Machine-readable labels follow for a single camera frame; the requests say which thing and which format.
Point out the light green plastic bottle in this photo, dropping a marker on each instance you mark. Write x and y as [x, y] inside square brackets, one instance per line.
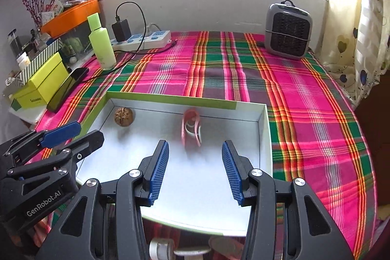
[102, 43]

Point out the green white striped box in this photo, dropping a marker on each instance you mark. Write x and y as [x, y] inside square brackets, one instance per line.
[42, 54]

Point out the yellow-green cardboard box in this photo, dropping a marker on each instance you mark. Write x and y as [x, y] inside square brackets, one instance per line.
[39, 80]

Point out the glass tank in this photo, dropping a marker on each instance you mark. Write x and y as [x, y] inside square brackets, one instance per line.
[76, 40]

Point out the orange storage box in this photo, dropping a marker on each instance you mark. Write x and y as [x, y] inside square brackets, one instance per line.
[73, 16]

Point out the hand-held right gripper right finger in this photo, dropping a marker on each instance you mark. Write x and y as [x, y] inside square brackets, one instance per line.
[231, 174]

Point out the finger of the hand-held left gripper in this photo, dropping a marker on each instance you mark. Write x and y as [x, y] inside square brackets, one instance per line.
[88, 142]
[61, 132]

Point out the grey space heater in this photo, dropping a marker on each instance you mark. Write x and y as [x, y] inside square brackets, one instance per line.
[288, 31]

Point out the dark glass jar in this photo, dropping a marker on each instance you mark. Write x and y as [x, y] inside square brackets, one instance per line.
[13, 42]

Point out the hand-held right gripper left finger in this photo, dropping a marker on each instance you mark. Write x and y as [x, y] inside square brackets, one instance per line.
[158, 171]

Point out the white blue power strip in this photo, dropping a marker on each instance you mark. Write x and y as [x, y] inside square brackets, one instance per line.
[152, 37]

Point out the black smartphone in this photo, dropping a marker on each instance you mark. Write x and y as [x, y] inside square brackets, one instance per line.
[65, 89]

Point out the pink white clip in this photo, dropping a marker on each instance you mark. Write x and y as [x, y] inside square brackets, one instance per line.
[183, 127]

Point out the brown walnut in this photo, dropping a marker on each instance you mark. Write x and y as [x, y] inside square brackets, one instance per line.
[124, 116]

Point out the black charger adapter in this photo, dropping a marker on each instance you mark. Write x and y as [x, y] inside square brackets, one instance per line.
[121, 30]

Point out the white plastic object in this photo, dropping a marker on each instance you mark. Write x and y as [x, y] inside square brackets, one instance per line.
[161, 249]

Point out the white shallow cardboard box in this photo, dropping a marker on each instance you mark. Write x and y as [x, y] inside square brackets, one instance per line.
[189, 174]

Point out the cream heart print curtain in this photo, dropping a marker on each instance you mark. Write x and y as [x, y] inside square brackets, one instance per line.
[359, 34]

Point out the pink green plaid blanket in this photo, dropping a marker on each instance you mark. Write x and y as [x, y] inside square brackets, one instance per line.
[304, 95]

